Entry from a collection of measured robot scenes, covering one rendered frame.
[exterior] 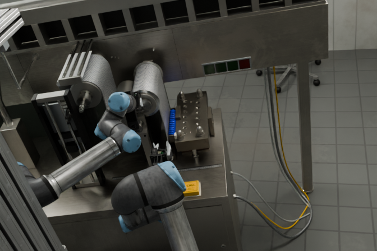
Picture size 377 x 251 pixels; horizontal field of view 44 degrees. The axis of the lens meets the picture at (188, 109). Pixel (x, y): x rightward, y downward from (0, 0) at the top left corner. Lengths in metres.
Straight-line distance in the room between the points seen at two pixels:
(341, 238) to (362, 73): 1.83
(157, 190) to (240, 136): 2.30
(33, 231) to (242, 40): 1.49
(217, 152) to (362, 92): 2.13
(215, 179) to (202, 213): 0.17
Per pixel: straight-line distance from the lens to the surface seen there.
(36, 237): 1.18
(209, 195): 2.10
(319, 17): 2.33
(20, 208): 1.12
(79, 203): 2.27
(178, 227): 1.57
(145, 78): 2.18
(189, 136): 2.22
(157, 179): 1.51
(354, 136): 3.71
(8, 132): 2.47
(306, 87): 2.72
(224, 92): 4.29
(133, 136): 1.67
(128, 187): 1.51
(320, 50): 2.41
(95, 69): 2.20
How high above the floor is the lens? 2.42
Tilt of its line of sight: 36 degrees down
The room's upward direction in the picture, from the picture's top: 13 degrees counter-clockwise
